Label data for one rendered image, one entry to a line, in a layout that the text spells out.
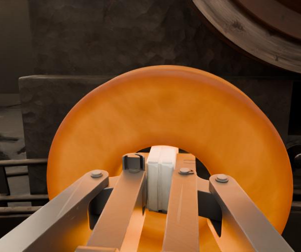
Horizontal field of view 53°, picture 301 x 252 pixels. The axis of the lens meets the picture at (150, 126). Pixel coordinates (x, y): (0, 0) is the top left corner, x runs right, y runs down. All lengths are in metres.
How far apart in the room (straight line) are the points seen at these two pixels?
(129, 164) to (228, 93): 0.07
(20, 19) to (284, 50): 7.21
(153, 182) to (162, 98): 0.05
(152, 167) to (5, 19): 7.53
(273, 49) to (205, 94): 0.24
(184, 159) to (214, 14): 0.24
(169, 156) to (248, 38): 0.26
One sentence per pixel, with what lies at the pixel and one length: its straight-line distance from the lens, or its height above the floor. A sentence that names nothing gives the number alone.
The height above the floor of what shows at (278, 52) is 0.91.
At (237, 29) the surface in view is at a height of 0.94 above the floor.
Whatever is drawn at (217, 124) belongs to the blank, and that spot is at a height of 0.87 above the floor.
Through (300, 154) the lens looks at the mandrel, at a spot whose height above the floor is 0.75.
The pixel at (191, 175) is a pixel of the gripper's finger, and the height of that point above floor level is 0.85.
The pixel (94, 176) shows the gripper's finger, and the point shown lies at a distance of 0.15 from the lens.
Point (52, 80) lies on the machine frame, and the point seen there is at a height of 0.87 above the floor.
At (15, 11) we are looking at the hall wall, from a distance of 7.55.
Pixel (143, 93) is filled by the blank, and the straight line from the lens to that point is 0.17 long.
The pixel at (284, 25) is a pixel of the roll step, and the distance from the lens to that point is 0.39.
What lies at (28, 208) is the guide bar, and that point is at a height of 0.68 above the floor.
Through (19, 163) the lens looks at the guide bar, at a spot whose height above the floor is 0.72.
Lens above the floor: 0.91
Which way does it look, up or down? 14 degrees down
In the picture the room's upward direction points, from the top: straight up
